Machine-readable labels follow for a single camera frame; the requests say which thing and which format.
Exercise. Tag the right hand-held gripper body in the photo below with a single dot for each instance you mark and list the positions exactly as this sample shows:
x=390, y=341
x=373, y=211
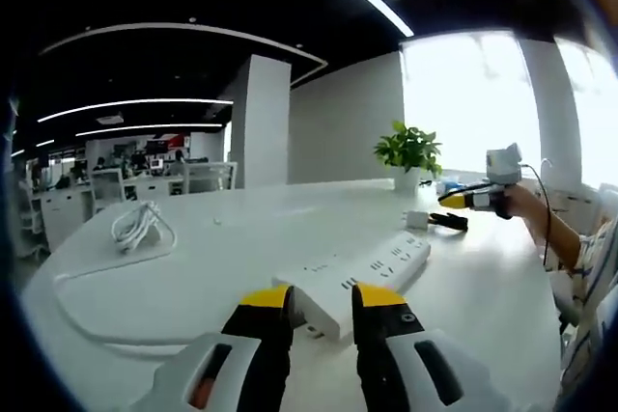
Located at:
x=504, y=166

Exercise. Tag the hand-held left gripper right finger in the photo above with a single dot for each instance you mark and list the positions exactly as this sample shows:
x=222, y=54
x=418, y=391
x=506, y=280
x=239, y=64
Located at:
x=381, y=330

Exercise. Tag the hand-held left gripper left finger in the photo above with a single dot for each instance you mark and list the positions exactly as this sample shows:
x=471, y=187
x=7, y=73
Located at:
x=261, y=330

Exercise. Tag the white charger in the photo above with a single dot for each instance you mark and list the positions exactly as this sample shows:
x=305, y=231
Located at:
x=416, y=220

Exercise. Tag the white power strip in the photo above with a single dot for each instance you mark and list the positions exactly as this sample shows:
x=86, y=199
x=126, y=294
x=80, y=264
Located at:
x=367, y=277

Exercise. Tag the white desk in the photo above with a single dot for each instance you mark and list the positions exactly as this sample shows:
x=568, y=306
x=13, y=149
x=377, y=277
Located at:
x=217, y=257

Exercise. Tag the person's right hand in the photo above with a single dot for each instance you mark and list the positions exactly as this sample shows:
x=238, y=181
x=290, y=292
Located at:
x=521, y=202

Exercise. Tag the blue box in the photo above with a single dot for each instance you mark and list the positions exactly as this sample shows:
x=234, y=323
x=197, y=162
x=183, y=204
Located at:
x=449, y=186

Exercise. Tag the white plant pot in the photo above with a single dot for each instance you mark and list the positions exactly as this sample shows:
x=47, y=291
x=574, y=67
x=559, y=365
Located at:
x=406, y=179

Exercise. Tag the green leafy plant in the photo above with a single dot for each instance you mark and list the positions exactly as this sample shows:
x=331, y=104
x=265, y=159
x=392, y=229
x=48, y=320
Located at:
x=408, y=146

